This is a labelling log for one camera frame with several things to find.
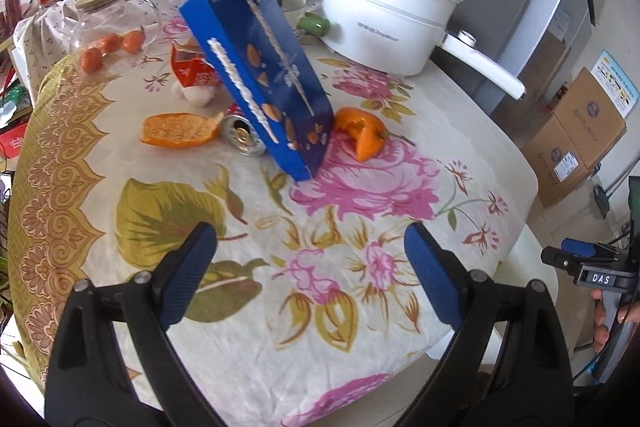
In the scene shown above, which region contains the red box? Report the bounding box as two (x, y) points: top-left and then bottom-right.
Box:
(0, 117), (31, 158)

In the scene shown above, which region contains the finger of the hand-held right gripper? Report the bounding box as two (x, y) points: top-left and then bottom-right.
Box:
(541, 246), (576, 269)
(560, 237), (627, 262)

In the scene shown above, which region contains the glass jar with red contents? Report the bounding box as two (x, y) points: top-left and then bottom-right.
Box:
(0, 0), (26, 35)

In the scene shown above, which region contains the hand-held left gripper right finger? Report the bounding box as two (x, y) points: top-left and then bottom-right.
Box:
(400, 222), (573, 427)

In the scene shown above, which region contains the person's right hand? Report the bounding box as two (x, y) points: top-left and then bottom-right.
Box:
(590, 288), (640, 355)

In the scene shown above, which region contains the blue almond print carton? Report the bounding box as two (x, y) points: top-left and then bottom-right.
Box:
(179, 0), (335, 182)

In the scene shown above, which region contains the glass jar with wooden lid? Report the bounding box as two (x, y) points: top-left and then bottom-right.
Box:
(69, 0), (163, 62)

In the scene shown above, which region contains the white plastic bin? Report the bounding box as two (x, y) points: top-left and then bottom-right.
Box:
(440, 224), (560, 358)

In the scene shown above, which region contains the orange peel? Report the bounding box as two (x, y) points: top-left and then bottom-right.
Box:
(140, 111), (226, 148)

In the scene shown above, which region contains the blue and white box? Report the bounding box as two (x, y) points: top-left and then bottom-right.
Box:
(590, 49), (640, 120)

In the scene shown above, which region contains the green foil packet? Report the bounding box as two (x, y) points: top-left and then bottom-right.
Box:
(0, 79), (31, 122)

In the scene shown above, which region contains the orange bell pepper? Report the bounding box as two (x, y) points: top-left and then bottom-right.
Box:
(332, 107), (416, 164)

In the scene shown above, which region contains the grey refrigerator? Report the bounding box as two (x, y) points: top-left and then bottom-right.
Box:
(420, 0), (601, 128)

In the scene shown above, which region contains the floral tablecloth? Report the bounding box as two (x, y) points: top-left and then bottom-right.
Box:
(7, 14), (533, 427)

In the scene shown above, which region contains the white electric cooking pot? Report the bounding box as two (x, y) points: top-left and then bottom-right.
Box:
(321, 0), (527, 100)

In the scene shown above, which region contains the red drink can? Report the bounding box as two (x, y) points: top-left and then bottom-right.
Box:
(221, 103), (268, 158)

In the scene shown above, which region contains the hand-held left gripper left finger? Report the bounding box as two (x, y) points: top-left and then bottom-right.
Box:
(44, 222), (226, 427)

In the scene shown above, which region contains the white bowl with green handle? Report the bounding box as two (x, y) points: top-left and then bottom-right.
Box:
(275, 0), (331, 35)

